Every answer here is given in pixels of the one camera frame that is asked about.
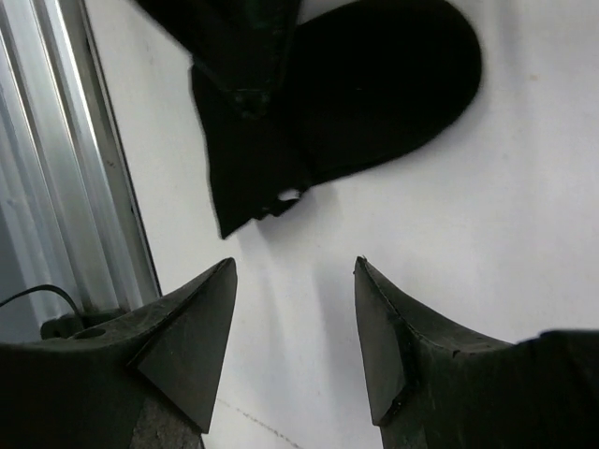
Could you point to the black striped sock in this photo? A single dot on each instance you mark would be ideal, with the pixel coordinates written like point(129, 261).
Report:
point(366, 83)

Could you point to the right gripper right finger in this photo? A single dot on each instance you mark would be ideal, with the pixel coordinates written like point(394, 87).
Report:
point(433, 383)

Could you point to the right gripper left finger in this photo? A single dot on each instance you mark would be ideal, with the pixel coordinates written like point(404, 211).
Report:
point(146, 379)

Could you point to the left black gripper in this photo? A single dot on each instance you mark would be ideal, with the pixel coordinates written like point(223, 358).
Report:
point(241, 46)

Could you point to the aluminium table frame rail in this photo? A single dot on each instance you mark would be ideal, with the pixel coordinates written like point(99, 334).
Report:
point(72, 238)

